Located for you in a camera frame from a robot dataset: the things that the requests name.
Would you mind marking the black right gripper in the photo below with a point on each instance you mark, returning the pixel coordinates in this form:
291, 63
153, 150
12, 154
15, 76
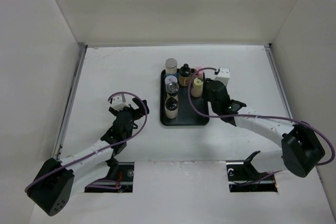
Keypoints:
207, 81

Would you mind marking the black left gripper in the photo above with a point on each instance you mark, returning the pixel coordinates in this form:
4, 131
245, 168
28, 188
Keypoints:
130, 109

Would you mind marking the yellow lid bottle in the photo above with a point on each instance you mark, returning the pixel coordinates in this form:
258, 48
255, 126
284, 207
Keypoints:
197, 87

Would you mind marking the pink lid glass jar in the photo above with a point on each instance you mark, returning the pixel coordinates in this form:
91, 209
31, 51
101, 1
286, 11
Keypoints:
198, 72

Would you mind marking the black knob lid spice jar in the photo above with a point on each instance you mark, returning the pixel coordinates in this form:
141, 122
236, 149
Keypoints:
184, 75

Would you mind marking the black lid white powder jar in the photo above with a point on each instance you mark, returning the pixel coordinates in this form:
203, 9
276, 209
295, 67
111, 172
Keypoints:
171, 108

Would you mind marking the black top grinder bottle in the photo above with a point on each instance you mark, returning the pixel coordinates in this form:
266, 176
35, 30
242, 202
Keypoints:
172, 89

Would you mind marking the tall jar white beads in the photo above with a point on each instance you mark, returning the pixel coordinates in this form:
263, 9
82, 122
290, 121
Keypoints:
171, 67

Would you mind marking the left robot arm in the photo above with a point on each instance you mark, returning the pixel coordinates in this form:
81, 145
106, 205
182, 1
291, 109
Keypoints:
52, 186

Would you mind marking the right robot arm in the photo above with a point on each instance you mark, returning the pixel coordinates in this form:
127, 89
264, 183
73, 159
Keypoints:
299, 148

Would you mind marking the black rectangular tray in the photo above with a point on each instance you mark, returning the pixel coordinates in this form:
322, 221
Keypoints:
186, 115

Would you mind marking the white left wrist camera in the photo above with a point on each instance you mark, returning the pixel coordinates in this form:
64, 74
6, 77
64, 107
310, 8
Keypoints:
118, 102

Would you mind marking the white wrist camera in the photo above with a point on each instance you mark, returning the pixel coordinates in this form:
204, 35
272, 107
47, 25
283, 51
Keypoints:
222, 75
118, 102

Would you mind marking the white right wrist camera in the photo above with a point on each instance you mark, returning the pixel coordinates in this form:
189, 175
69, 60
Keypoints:
222, 75

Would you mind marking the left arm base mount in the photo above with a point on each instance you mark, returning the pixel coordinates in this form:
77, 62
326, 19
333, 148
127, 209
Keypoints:
119, 179

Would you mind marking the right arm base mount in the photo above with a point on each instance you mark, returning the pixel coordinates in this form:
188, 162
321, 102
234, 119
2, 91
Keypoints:
243, 177

